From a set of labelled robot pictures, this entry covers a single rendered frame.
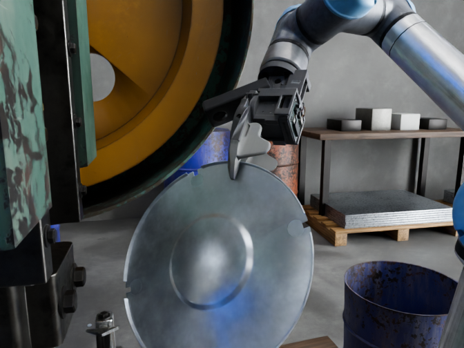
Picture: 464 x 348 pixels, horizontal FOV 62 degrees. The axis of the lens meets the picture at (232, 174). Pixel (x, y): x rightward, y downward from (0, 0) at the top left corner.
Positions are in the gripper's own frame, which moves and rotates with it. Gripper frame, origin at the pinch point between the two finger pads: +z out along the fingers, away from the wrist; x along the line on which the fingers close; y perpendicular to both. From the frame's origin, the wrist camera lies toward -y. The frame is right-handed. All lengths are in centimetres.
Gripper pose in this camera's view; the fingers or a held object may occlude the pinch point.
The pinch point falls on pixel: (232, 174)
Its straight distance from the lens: 56.3
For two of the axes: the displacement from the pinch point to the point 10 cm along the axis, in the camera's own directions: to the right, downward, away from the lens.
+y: 9.0, 0.8, -4.3
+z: -3.1, 8.2, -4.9
